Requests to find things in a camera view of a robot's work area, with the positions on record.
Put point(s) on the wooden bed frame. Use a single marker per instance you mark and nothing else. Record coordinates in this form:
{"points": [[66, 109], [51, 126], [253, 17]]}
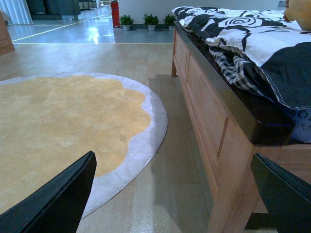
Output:
{"points": [[230, 126]]}

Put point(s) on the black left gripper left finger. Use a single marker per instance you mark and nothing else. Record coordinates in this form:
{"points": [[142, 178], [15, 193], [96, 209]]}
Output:
{"points": [[56, 207]]}

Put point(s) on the potted green plant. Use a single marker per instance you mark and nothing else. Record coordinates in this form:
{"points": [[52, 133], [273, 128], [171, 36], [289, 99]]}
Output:
{"points": [[169, 21], [151, 21], [126, 21]]}

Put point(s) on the left potted green plant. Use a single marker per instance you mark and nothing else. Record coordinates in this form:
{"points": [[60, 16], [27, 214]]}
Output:
{"points": [[126, 21]]}

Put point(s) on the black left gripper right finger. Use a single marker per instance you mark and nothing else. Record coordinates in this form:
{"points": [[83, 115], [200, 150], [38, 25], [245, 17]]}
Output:
{"points": [[286, 196]]}

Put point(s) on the yellow pillow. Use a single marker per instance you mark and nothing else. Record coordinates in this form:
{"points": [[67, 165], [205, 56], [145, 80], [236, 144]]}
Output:
{"points": [[298, 10]]}

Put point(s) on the right potted green plant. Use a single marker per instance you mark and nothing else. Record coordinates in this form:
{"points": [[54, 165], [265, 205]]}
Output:
{"points": [[169, 21]]}

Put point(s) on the dark grey machine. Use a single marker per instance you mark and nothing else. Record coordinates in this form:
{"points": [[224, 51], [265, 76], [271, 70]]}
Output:
{"points": [[54, 9]]}

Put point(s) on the middle potted green plant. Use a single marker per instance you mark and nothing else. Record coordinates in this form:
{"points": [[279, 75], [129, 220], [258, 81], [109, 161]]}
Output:
{"points": [[151, 21]]}

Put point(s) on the white curtain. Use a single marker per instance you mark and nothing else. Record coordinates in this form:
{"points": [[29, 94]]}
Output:
{"points": [[17, 11]]}

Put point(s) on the yellow and grey round rug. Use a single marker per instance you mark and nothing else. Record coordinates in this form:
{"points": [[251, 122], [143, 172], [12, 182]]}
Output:
{"points": [[49, 122]]}

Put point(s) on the black white rose duvet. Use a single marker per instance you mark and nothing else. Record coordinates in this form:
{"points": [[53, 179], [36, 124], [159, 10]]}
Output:
{"points": [[258, 52]]}

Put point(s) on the red fire extinguisher cabinet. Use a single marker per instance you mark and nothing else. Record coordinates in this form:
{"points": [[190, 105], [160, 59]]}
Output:
{"points": [[115, 13]]}

